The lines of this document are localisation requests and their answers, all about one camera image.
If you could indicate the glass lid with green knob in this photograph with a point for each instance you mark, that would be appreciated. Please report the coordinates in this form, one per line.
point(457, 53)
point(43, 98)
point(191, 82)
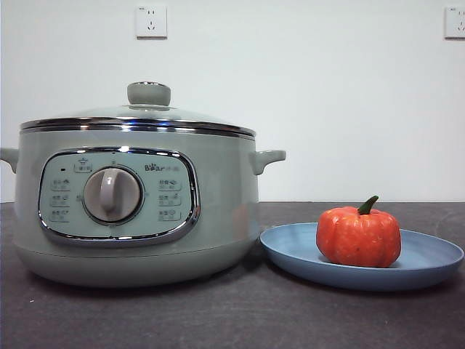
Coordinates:
point(149, 95)

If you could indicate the orange pumpkin with green stem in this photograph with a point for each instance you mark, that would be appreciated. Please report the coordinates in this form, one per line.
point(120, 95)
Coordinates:
point(357, 238)

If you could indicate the pale green electric steamer pot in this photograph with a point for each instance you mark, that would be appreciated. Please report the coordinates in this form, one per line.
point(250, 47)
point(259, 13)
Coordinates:
point(221, 203)

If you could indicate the blue round plate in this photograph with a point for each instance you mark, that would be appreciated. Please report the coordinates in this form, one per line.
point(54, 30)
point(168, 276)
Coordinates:
point(290, 247)

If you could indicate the white wall socket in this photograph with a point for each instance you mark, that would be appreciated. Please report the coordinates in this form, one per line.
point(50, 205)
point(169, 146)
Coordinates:
point(152, 22)
point(456, 22)

